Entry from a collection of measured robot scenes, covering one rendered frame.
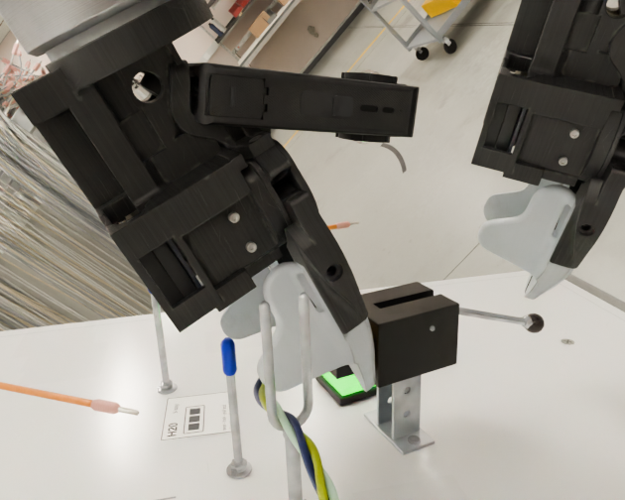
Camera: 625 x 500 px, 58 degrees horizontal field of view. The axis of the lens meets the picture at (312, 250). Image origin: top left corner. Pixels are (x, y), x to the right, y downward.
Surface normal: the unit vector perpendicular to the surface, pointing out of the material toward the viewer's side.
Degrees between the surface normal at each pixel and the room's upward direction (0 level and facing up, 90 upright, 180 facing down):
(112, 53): 92
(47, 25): 83
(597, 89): 54
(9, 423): 47
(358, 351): 112
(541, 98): 77
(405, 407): 100
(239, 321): 105
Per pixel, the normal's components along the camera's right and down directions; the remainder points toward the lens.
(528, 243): -0.34, 0.56
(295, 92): 0.45, 0.28
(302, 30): 0.16, 0.36
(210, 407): -0.04, -0.95
